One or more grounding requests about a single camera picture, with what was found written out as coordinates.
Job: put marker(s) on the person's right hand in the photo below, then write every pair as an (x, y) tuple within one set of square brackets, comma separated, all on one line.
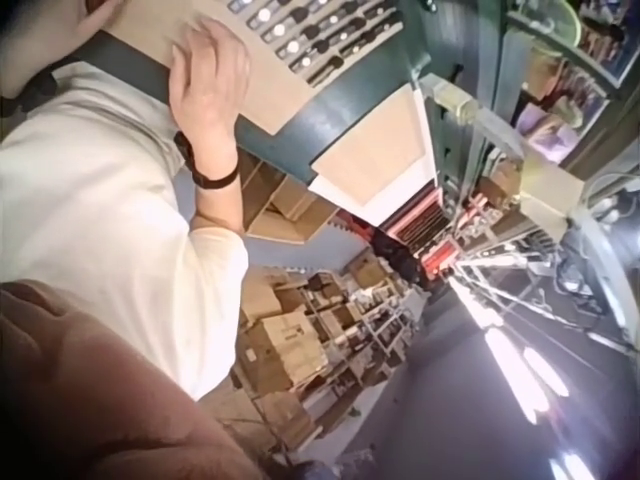
[(210, 95)]

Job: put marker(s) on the person's left hand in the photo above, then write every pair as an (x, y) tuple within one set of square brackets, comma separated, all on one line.
[(95, 16)]

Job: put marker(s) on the person's right fingers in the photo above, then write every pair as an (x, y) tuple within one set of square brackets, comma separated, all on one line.
[(197, 42)]

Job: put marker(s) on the set of black tools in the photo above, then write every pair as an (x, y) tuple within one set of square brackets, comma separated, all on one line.
[(310, 45)]

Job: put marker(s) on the black wrist band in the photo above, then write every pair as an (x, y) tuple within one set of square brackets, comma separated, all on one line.
[(212, 181)]

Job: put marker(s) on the green workbench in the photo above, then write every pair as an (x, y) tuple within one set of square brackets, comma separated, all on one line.
[(325, 119)]

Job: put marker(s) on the tan cardboard sheet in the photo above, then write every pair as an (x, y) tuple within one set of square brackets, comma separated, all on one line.
[(370, 150)]

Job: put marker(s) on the white sheet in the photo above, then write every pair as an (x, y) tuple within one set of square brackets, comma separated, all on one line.
[(406, 196)]

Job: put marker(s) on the heap of cardboard cartons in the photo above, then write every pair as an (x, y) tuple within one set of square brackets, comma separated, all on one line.
[(285, 340)]

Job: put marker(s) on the red tool cabinet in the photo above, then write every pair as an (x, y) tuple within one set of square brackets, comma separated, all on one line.
[(436, 260)]

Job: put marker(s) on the shelf with colourful packages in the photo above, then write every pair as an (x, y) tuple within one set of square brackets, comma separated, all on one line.
[(565, 85)]

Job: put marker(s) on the metal frame rack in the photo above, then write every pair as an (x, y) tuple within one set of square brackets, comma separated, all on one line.
[(465, 145)]

